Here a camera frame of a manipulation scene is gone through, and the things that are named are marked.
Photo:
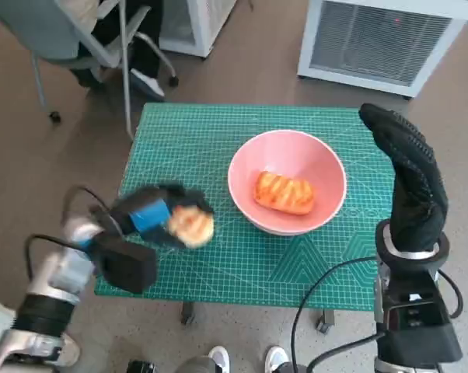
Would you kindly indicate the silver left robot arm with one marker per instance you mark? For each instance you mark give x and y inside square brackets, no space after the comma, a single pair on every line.
[59,272]

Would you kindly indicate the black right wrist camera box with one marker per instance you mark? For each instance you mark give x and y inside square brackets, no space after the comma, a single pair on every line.
[424,334]

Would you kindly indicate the pink bowl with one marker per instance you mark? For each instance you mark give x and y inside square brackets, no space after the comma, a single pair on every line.
[296,151]

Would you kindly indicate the black table leg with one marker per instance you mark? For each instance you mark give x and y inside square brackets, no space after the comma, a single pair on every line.
[325,321]
[188,314]

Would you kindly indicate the green cutting mat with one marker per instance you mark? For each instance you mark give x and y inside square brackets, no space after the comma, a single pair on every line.
[199,136]

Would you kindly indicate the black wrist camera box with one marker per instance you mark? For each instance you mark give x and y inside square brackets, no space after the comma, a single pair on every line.
[424,334]
[129,268]

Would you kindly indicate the grey office chair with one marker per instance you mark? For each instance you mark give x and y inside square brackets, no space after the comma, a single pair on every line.
[32,31]

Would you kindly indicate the large white mesh cabinet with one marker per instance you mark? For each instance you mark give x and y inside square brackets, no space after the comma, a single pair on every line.
[374,39]

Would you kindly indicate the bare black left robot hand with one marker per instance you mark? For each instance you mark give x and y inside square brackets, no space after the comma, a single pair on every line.
[148,213]

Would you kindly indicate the round toy bread bun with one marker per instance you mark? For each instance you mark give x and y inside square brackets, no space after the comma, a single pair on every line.
[191,229]

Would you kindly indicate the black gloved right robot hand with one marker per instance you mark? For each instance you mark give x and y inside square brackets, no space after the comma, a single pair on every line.
[416,194]

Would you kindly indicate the striped toy bread loaf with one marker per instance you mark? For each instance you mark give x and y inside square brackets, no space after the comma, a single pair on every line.
[284,192]

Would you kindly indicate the small white mesh cabinet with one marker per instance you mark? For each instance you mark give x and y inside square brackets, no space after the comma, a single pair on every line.
[203,23]

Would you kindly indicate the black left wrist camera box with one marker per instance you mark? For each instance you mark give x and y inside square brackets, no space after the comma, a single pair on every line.
[129,268]

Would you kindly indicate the small black box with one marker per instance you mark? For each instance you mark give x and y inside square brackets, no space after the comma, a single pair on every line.
[140,366]

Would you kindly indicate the white shoe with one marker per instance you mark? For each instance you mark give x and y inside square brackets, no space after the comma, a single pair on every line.
[276,359]
[219,359]

